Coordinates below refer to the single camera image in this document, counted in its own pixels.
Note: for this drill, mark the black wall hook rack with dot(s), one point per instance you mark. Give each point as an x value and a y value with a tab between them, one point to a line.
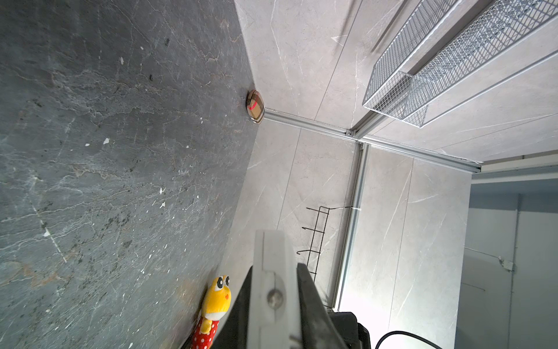
318	230

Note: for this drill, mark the white wire mesh basket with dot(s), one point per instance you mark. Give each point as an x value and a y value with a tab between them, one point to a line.
406	97

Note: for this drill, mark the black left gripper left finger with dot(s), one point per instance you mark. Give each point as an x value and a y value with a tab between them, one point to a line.
234	333

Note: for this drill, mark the yellow plush toy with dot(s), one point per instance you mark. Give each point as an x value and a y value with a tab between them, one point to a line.
216	303

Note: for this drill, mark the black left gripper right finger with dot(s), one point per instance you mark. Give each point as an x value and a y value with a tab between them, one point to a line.
318	331

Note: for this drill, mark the white remote control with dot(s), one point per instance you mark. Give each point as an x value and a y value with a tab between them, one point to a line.
274	319

